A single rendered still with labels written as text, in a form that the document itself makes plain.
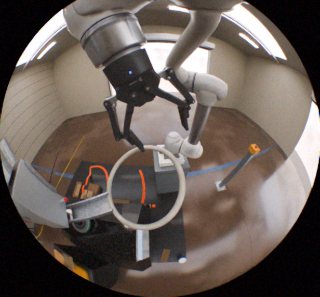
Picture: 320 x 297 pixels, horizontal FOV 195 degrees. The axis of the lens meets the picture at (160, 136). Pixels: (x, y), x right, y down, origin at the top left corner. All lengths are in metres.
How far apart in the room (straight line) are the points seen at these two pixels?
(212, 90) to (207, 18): 0.40
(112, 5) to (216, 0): 0.11
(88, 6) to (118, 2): 0.03
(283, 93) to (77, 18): 6.36
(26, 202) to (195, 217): 1.84
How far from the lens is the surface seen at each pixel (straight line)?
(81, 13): 0.16
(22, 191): 0.61
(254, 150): 1.37
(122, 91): 0.17
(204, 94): 0.55
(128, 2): 0.15
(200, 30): 0.24
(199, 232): 1.79
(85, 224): 1.00
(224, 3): 0.17
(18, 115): 5.77
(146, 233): 0.92
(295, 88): 6.28
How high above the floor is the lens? 1.67
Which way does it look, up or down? 39 degrees down
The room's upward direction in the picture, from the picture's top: straight up
